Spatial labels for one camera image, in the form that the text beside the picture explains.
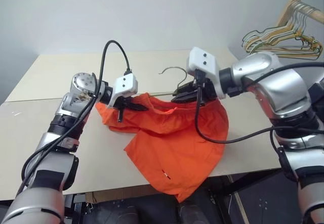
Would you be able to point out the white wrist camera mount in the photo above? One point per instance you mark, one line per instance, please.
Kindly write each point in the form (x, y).
(202, 59)
(125, 83)

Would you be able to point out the bunch of hangers on rack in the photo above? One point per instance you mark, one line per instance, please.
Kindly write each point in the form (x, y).
(249, 47)

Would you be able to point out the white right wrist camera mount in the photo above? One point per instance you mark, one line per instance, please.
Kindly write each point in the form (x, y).
(202, 59)

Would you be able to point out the black table frame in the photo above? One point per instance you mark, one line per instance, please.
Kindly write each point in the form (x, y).
(243, 183)

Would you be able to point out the thin wooden slat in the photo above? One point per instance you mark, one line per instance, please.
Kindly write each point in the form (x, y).
(241, 208)

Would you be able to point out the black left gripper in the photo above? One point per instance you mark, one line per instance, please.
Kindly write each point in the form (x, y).
(124, 102)

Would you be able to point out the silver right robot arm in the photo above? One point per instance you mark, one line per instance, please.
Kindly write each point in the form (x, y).
(278, 82)

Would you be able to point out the wooden hanger rack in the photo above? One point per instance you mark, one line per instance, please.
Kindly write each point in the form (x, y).
(286, 12)

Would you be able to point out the orange shorts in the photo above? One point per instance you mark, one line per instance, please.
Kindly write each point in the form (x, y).
(177, 133)

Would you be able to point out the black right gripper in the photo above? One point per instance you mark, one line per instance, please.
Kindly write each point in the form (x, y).
(208, 92)

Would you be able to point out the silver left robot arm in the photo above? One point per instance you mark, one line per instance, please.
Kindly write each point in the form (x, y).
(50, 173)

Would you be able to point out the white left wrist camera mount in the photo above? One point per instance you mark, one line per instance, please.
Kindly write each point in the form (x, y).
(125, 83)

